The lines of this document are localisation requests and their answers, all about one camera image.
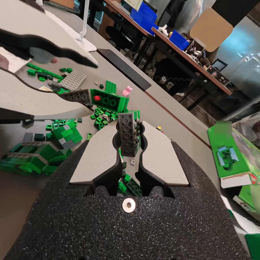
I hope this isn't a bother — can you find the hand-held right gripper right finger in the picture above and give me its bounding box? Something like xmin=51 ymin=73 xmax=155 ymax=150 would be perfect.
xmin=135 ymin=121 xmax=190 ymax=196

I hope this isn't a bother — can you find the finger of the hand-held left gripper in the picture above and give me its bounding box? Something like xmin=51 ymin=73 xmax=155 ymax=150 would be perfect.
xmin=0 ymin=0 xmax=99 ymax=69
xmin=0 ymin=67 xmax=95 ymax=125

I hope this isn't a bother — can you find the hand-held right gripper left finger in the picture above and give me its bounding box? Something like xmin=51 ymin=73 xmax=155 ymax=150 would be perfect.
xmin=69 ymin=120 xmax=123 ymax=196

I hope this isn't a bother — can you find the grey technic brick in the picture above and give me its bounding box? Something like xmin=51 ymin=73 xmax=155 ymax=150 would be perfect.
xmin=118 ymin=112 xmax=141 ymax=157
xmin=61 ymin=89 xmax=92 ymax=106

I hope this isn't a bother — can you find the green hollow brick block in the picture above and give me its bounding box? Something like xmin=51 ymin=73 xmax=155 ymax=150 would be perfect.
xmin=90 ymin=89 xmax=130 ymax=113

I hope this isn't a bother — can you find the grey desk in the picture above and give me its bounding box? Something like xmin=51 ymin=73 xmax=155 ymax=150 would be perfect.
xmin=0 ymin=0 xmax=247 ymax=260

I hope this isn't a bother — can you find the black desk flap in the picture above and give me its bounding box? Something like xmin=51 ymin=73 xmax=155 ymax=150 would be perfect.
xmin=97 ymin=48 xmax=152 ymax=92

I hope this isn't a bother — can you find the long green plate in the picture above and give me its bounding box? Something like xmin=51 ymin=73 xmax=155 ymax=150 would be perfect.
xmin=26 ymin=63 xmax=64 ymax=80

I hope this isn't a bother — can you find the green checkered brick head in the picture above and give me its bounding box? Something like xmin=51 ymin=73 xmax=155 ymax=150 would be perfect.
xmin=51 ymin=123 xmax=83 ymax=149

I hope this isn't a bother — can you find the pile of loose green bricks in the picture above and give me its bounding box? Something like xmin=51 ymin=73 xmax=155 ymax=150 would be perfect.
xmin=26 ymin=67 xmax=142 ymax=197

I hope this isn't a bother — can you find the light grey studded plate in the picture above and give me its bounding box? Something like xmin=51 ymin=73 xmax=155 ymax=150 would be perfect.
xmin=59 ymin=69 xmax=86 ymax=91

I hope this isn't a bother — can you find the white book stand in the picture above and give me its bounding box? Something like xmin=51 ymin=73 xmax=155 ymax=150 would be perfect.
xmin=44 ymin=0 xmax=97 ymax=52

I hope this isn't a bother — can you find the green studded plate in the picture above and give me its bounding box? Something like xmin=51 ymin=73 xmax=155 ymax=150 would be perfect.
xmin=105 ymin=80 xmax=117 ymax=94

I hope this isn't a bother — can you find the green toy box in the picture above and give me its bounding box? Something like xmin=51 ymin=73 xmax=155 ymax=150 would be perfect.
xmin=207 ymin=120 xmax=260 ymax=213

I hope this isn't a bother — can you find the black office chair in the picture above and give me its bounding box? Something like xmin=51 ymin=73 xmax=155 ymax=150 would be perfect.
xmin=105 ymin=26 xmax=141 ymax=51

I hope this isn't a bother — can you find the wooden back table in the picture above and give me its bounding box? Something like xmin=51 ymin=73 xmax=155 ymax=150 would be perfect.
xmin=151 ymin=26 xmax=232 ymax=112
xmin=103 ymin=0 xmax=156 ymax=66

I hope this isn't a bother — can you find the black product box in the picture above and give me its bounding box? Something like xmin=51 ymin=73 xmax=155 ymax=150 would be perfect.
xmin=206 ymin=67 xmax=231 ymax=86

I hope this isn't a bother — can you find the blue storage bin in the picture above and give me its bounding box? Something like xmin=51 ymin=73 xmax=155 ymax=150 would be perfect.
xmin=130 ymin=2 xmax=159 ymax=31
xmin=169 ymin=30 xmax=191 ymax=51

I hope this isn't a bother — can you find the clear acrylic case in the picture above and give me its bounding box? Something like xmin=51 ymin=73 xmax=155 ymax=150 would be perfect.
xmin=186 ymin=37 xmax=207 ymax=61

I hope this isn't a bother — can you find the stack of green bins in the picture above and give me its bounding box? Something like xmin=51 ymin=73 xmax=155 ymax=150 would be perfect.
xmin=244 ymin=233 xmax=260 ymax=256

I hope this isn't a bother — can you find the tan rounded board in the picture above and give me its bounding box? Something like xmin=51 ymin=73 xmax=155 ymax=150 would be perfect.
xmin=189 ymin=8 xmax=234 ymax=52

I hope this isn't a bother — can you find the black picture frame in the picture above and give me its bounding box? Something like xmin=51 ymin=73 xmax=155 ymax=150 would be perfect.
xmin=211 ymin=58 xmax=228 ymax=72

